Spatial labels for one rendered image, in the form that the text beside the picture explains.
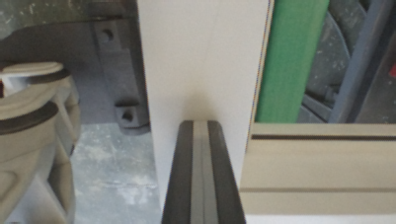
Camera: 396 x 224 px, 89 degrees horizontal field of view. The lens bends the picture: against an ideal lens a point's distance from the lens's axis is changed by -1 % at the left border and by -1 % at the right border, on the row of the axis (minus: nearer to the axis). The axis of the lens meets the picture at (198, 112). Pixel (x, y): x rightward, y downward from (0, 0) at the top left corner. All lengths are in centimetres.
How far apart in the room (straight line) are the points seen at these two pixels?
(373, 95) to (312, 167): 44
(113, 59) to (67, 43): 19
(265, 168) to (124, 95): 83
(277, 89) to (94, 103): 94
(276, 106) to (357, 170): 8
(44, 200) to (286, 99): 37
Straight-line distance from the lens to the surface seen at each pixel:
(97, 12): 89
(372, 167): 21
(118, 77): 92
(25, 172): 36
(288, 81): 17
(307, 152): 19
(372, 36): 59
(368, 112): 63
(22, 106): 57
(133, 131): 102
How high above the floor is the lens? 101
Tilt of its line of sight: 62 degrees down
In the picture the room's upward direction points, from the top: 180 degrees clockwise
